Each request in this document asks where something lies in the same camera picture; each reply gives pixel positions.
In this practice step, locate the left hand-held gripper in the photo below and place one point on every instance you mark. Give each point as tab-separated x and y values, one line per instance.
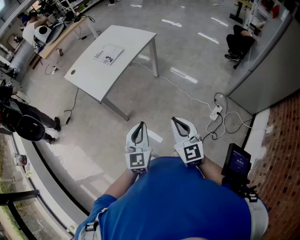
137	161

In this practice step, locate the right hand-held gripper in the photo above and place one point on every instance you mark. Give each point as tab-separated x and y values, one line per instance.
192	153

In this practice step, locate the white printed book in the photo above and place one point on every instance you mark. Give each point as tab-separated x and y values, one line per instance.
109	55

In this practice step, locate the person's left forearm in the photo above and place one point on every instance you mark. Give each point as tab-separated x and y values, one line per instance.
119	185

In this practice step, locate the person's right forearm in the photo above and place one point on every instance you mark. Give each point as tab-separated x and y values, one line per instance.
211	172

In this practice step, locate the white paper strip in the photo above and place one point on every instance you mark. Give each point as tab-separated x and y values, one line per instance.
155	136

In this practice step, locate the white power strip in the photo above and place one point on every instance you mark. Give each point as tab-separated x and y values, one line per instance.
216	113

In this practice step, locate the grey metal table leg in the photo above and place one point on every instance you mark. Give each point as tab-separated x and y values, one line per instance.
114	109
154	61

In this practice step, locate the person's blue shirt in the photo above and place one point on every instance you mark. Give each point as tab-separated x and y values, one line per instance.
175	199

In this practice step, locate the black backpack rig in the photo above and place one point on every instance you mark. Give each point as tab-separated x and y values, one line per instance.
30	130

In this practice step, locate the small pale bottle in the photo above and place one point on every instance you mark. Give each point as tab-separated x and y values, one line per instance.
29	174

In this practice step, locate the wooden table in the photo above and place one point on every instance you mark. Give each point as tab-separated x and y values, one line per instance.
54	47

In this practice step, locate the black framed window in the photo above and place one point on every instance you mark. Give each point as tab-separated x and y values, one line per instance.
21	195

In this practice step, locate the white egg-shaped robot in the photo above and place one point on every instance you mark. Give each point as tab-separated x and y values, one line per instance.
43	31

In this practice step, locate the black phone on mount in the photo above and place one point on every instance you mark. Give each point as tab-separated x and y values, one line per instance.
236	161

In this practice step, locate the black chest rig mount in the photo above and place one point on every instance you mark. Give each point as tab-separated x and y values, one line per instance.
241	187

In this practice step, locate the small glass photo frame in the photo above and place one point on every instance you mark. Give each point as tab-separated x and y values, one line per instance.
20	159

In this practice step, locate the black pedestal table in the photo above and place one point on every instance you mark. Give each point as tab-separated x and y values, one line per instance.
237	17

